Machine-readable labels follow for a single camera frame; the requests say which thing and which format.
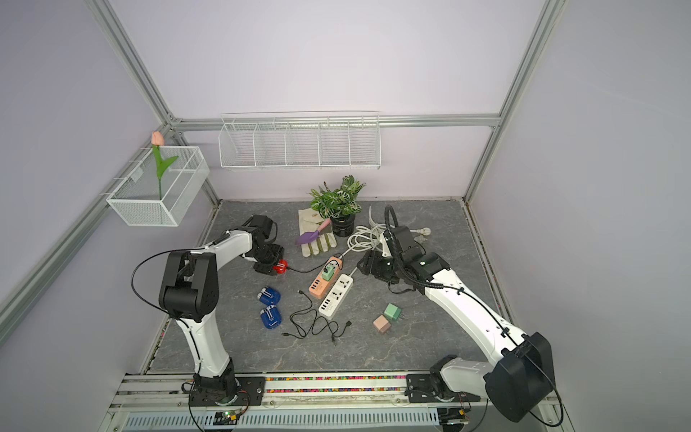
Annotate white coiled power cords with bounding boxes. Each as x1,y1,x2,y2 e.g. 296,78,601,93
334,204,433,277

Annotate blue electric shaver lower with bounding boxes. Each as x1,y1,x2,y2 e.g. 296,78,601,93
260,305,283,329

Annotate orange power strip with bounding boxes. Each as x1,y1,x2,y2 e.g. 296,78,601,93
309,257,343,300

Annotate black USB cable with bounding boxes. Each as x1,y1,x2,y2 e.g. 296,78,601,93
284,253,344,275

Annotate potted green plant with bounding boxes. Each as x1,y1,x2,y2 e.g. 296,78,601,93
310,175,367,238

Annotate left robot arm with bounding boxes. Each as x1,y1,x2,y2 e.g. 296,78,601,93
158,215,284,379

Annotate green USB charger cube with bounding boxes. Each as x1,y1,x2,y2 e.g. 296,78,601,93
321,262,339,282

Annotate blue electric shaver upper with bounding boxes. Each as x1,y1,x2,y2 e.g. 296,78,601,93
257,286,281,306

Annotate pink charger cube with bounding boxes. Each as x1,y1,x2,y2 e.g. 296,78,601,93
372,315,392,334

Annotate white wire wall shelf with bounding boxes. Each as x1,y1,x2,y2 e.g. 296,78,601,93
218,111,383,170

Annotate purple pink garden trowel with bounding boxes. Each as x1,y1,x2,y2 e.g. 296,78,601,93
295,218,331,245

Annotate artificial pink tulip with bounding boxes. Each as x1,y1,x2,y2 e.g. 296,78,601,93
151,131,178,200

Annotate white mesh wall basket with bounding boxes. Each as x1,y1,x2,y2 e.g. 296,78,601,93
106,146,210,227

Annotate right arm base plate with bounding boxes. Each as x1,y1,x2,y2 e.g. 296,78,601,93
404,373,480,403

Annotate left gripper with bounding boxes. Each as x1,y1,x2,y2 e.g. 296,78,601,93
249,242,285,276

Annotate white gardening glove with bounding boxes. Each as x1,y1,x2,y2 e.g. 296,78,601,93
298,208,338,257

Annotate blue electric shaver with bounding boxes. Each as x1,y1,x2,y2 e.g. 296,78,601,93
257,286,281,306
260,305,283,329

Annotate white power strip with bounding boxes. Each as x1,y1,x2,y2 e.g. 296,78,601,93
318,275,354,320

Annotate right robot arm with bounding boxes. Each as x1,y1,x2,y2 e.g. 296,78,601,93
380,205,558,423

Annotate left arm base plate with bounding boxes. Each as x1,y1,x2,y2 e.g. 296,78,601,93
188,374,266,408

